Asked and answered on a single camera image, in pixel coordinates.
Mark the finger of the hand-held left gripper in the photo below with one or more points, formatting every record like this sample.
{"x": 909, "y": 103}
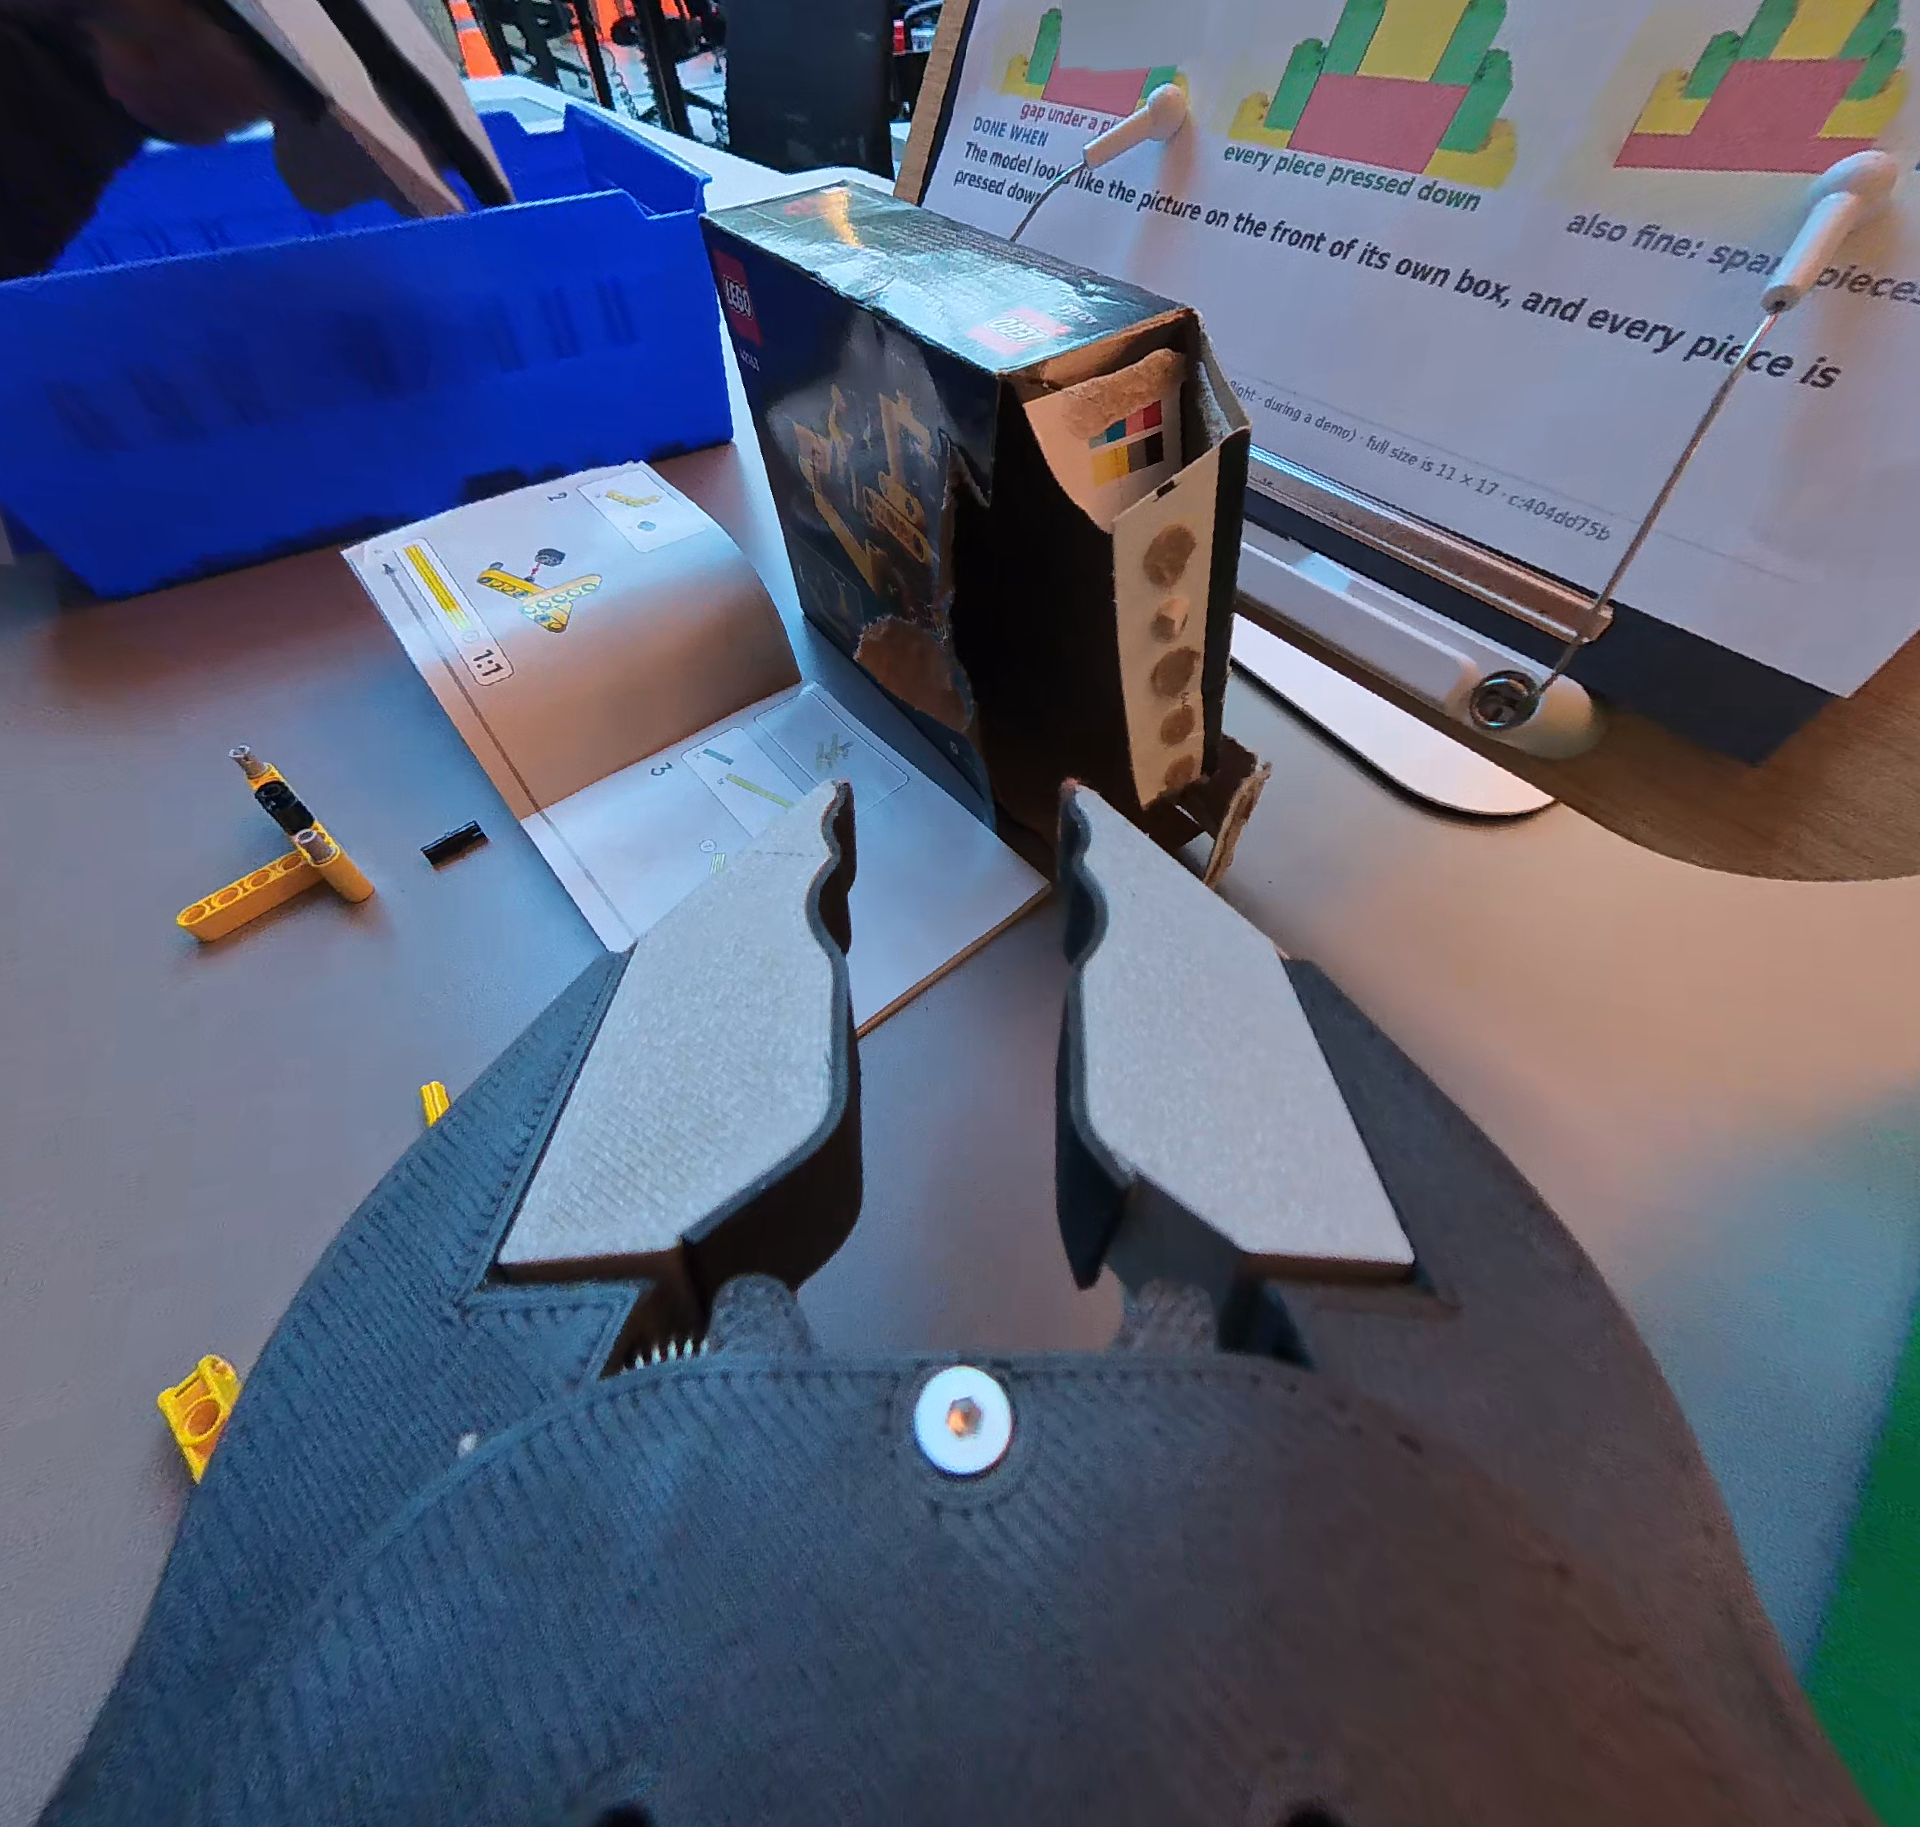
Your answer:
{"x": 345, "y": 86}
{"x": 428, "y": 57}

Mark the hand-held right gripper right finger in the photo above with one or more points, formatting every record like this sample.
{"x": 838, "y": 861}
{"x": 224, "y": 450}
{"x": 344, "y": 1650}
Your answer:
{"x": 1216, "y": 1093}

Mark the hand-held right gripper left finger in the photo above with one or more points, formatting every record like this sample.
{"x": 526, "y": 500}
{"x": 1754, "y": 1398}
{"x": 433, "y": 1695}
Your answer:
{"x": 690, "y": 1078}

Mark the blue plastic bin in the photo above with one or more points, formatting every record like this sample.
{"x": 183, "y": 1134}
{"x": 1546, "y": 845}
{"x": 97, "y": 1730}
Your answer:
{"x": 300, "y": 358}

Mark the black lego pin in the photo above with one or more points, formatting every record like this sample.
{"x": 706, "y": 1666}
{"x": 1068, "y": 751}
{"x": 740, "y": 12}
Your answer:
{"x": 453, "y": 842}

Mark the lego instruction booklet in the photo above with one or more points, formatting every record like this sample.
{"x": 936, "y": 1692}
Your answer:
{"x": 630, "y": 629}

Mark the yellow lego beam assembly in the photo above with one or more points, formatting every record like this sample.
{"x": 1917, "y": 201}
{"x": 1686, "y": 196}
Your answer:
{"x": 255, "y": 898}

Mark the black lego set box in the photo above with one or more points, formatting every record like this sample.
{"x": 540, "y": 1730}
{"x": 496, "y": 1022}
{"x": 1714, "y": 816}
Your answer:
{"x": 870, "y": 434}

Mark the yellow lego connector block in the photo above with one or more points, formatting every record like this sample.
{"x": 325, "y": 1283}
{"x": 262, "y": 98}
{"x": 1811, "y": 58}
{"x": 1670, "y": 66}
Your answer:
{"x": 198, "y": 1407}

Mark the white display stand base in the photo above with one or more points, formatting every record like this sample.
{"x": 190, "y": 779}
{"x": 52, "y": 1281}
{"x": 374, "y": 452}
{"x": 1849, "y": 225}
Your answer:
{"x": 1395, "y": 749}

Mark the green blurred object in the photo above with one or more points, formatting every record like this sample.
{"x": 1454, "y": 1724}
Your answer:
{"x": 1875, "y": 1557}

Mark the instruction poster display board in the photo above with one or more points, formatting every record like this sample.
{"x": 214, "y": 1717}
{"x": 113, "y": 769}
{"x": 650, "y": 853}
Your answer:
{"x": 1500, "y": 281}

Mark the black post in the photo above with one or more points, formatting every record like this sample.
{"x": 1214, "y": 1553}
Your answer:
{"x": 811, "y": 26}

